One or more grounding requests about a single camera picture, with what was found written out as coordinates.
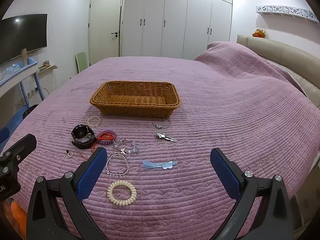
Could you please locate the pale bottle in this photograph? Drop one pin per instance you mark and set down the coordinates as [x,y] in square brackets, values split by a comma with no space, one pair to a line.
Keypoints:
[24,56]

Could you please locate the silver hair clip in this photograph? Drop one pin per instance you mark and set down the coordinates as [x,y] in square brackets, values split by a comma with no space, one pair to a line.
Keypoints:
[160,135]

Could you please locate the purple quilted bedspread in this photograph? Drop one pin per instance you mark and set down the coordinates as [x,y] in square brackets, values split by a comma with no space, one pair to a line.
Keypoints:
[200,105]

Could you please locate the black hair clip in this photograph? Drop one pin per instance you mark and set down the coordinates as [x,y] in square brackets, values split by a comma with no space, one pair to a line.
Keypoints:
[80,132]

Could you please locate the orange plush toy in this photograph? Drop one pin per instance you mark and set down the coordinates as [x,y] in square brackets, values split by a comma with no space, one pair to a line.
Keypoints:
[258,33]

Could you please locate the white door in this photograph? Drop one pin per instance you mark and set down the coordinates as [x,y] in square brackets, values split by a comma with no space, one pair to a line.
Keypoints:
[105,30]

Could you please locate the wooden side shelf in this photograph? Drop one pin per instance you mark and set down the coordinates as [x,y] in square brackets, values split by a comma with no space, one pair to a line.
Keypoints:
[48,68]

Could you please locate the white patterned wall shelf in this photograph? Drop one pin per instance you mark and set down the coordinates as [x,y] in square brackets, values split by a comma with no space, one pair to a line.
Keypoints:
[287,11]

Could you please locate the beige padded headboard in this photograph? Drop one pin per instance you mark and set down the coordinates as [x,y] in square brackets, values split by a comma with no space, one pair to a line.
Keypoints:
[275,50]

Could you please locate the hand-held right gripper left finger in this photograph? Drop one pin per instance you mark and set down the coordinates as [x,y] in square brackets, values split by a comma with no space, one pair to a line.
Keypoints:
[91,172]

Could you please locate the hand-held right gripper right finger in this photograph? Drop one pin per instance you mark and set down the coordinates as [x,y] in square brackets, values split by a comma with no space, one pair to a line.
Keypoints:
[226,175]

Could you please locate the brown wicker basket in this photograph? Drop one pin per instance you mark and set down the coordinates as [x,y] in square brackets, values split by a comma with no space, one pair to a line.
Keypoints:
[135,107]

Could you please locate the black television screen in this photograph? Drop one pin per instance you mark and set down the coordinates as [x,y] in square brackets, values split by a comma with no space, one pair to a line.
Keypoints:
[22,35]

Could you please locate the white and blue desk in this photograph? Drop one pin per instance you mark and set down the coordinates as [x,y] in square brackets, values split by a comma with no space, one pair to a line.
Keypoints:
[20,71]

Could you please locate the white wardrobe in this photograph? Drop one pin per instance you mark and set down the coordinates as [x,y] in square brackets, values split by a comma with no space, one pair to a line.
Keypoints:
[175,17]

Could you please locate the green board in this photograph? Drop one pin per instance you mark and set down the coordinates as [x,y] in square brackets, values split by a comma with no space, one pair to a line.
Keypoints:
[81,62]

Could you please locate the small wooden toy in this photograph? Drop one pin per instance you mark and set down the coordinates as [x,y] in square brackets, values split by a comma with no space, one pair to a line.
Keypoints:
[46,63]

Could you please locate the light blue hair clip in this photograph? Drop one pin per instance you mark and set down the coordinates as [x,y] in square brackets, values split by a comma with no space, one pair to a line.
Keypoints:
[160,165]

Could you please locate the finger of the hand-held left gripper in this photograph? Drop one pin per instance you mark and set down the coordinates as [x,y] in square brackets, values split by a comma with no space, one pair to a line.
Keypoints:
[22,146]

